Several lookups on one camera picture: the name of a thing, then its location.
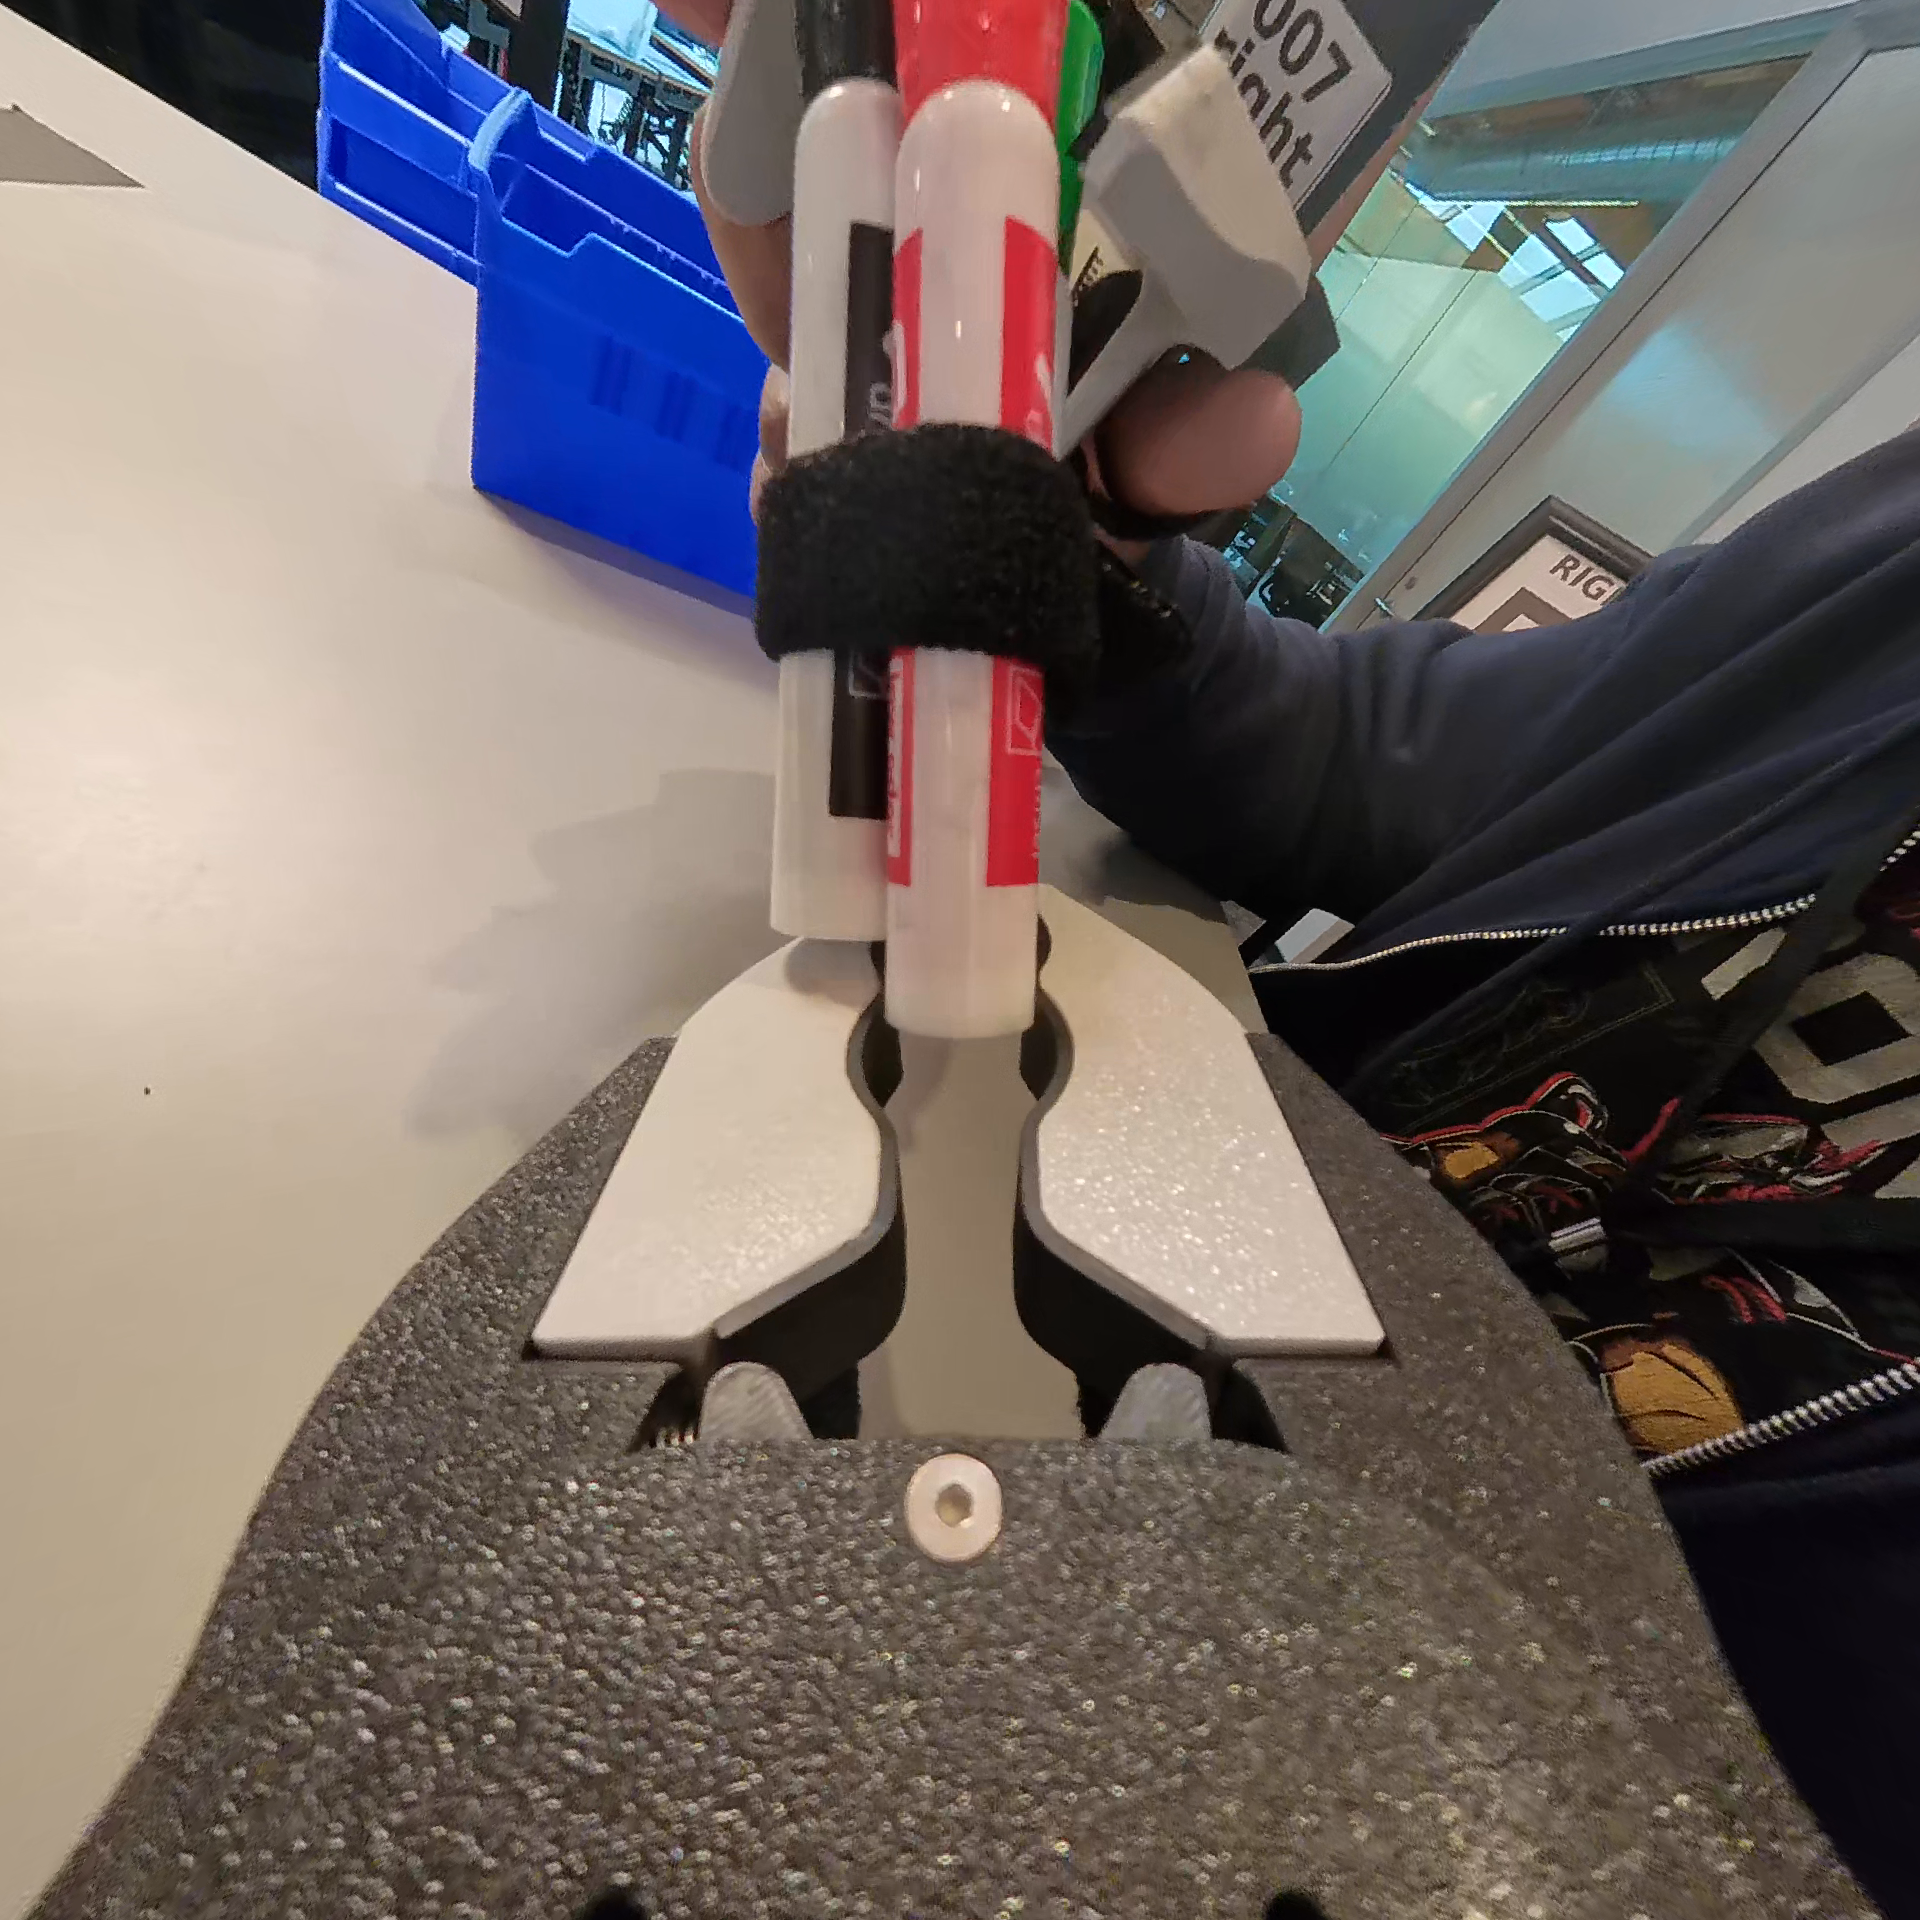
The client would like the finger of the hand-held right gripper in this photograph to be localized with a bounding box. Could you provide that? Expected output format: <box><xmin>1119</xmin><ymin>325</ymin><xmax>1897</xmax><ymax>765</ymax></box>
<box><xmin>1052</xmin><ymin>44</ymin><xmax>1326</xmax><ymax>454</ymax></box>
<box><xmin>696</xmin><ymin>0</ymin><xmax>808</xmax><ymax>232</ymax></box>

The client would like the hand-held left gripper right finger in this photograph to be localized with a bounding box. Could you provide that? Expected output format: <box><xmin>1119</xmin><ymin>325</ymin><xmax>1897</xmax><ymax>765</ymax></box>
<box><xmin>1016</xmin><ymin>901</ymin><xmax>1392</xmax><ymax>1369</ymax></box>

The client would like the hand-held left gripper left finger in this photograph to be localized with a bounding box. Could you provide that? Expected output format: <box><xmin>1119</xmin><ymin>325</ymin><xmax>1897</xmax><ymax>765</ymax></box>
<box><xmin>534</xmin><ymin>938</ymin><xmax>913</xmax><ymax>1369</ymax></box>

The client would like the green marker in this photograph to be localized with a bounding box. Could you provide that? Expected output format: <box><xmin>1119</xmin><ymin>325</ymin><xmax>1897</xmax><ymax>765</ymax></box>
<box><xmin>1047</xmin><ymin>0</ymin><xmax>1108</xmax><ymax>260</ymax></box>

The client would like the red marker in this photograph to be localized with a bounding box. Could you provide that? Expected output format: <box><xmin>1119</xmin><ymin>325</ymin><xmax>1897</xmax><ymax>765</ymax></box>
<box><xmin>878</xmin><ymin>0</ymin><xmax>1076</xmax><ymax>1041</ymax></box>

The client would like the black velcro strap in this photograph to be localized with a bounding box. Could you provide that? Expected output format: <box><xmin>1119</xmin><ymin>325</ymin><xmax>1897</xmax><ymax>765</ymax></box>
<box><xmin>751</xmin><ymin>424</ymin><xmax>1191</xmax><ymax>673</ymax></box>

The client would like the black marker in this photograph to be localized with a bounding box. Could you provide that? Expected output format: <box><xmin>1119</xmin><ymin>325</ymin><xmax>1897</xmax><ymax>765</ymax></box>
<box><xmin>768</xmin><ymin>0</ymin><xmax>905</xmax><ymax>950</ymax></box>

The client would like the person's right hand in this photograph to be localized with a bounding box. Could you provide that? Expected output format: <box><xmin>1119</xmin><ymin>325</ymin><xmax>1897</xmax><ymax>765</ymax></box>
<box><xmin>705</xmin><ymin>206</ymin><xmax>1310</xmax><ymax>537</ymax></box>

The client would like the framed wall sign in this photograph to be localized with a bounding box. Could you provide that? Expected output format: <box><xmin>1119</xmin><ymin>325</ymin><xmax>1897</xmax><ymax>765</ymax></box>
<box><xmin>1454</xmin><ymin>493</ymin><xmax>1655</xmax><ymax>635</ymax></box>

